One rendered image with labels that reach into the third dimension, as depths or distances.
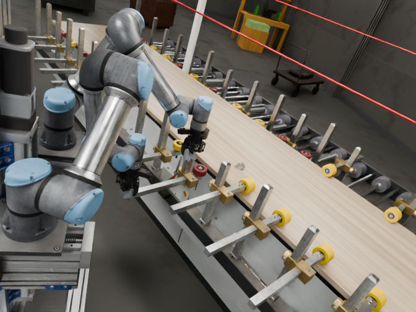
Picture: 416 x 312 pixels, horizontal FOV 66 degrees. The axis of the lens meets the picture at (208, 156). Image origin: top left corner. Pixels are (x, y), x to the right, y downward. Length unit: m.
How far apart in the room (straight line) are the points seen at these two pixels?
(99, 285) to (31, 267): 1.09
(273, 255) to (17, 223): 1.20
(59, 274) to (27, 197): 0.35
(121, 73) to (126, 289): 1.57
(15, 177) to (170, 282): 1.57
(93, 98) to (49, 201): 0.39
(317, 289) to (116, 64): 1.31
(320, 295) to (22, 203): 1.31
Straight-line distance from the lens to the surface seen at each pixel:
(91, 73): 1.09
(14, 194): 1.04
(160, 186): 1.66
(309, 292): 1.75
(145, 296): 2.27
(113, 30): 1.29
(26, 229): 1.11
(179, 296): 2.32
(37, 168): 1.02
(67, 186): 0.97
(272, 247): 1.77
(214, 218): 1.94
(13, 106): 1.19
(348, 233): 1.87
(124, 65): 1.05
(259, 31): 9.49
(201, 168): 1.79
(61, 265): 1.22
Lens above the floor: 1.89
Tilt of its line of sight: 31 degrees down
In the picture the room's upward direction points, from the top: 18 degrees clockwise
